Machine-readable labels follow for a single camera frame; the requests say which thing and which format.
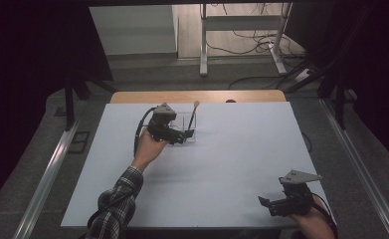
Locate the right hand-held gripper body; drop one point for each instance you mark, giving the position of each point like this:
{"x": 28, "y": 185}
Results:
{"x": 293, "y": 202}

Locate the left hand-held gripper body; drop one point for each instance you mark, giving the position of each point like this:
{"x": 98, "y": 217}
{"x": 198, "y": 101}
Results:
{"x": 163, "y": 127}

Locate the clear acrylic organizer box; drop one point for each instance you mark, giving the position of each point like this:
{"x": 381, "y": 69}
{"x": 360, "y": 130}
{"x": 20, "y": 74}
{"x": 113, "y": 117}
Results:
{"x": 183, "y": 121}

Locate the person's left hand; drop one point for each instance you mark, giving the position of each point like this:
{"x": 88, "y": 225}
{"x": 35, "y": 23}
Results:
{"x": 147, "y": 149}

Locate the person's right hand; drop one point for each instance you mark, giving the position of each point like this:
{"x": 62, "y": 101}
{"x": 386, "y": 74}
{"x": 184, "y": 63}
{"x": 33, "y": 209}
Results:
{"x": 314, "y": 225}

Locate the wooden table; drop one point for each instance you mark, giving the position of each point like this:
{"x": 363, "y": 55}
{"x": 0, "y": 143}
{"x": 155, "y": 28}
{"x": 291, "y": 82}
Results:
{"x": 182, "y": 97}

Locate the white table board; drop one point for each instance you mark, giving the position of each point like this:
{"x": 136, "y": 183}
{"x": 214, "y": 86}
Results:
{"x": 248, "y": 156}

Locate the black floor plate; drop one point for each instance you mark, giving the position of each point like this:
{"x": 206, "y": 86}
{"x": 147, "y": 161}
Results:
{"x": 79, "y": 142}

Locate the black metal stand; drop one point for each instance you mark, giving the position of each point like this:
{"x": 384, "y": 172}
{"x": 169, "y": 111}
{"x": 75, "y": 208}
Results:
{"x": 70, "y": 99}
{"x": 339, "y": 99}

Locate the white partition panel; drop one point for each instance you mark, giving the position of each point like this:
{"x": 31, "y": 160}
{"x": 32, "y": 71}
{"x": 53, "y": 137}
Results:
{"x": 132, "y": 30}

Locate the white power strip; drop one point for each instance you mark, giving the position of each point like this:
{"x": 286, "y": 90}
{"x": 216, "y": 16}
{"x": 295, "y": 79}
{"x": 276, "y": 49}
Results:
{"x": 303, "y": 75}

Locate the black curtain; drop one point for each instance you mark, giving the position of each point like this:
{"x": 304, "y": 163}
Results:
{"x": 374, "y": 66}
{"x": 33, "y": 83}

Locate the aluminium rail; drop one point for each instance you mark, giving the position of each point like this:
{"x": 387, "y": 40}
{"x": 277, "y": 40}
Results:
{"x": 361, "y": 166}
{"x": 46, "y": 179}

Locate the white metal desk frame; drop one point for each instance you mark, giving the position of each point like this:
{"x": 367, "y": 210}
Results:
{"x": 241, "y": 22}

